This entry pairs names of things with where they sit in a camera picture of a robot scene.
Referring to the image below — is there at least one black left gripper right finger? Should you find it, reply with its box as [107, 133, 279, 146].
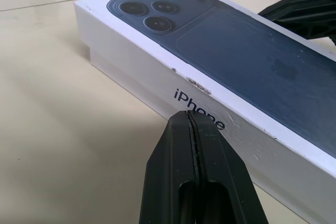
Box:
[188, 112, 270, 224]

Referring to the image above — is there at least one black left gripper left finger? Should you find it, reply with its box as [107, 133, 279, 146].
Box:
[138, 110, 198, 224]

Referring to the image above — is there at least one white phone box lid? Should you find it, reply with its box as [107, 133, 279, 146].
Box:
[73, 0, 336, 204]

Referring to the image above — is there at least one white phone box base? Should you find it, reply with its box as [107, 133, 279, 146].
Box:
[89, 46, 336, 224]

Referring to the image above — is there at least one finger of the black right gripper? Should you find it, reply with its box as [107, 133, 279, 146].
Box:
[258, 0, 336, 45]

